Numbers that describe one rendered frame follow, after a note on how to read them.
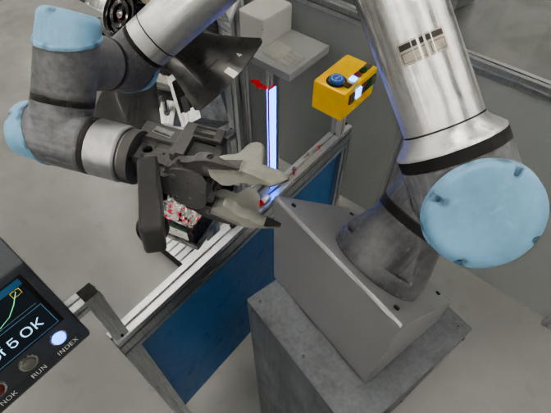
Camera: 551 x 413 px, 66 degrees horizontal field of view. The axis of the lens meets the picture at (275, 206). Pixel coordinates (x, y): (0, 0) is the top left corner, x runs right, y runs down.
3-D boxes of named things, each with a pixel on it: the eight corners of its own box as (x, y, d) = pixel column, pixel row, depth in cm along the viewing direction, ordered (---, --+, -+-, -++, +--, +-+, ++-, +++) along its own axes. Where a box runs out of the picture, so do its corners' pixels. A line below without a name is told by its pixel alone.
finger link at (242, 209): (289, 198, 58) (229, 166, 56) (278, 232, 55) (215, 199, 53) (279, 209, 61) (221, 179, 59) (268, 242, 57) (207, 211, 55)
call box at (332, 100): (342, 83, 127) (347, 52, 119) (371, 97, 123) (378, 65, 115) (310, 111, 120) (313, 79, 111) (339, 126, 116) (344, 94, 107)
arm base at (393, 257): (429, 298, 67) (472, 251, 64) (392, 305, 55) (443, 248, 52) (363, 235, 75) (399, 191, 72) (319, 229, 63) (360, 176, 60)
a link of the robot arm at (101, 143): (75, 145, 49) (92, 190, 56) (111, 155, 49) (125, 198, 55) (106, 106, 54) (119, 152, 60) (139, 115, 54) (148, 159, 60)
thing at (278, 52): (277, 44, 159) (277, 39, 157) (306, 61, 153) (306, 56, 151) (261, 53, 156) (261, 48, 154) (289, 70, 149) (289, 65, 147)
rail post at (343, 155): (319, 259, 202) (339, 138, 140) (325, 263, 200) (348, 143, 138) (314, 264, 200) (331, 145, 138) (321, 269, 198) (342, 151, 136)
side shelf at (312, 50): (257, 20, 175) (257, 14, 173) (328, 52, 161) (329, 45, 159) (217, 45, 164) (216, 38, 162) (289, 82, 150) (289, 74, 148)
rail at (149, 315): (339, 138, 140) (342, 120, 133) (348, 143, 138) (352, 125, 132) (116, 347, 98) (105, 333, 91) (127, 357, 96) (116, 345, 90)
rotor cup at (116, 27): (156, 67, 114) (116, 56, 103) (129, 33, 118) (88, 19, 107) (184, 22, 108) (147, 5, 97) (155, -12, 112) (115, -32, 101)
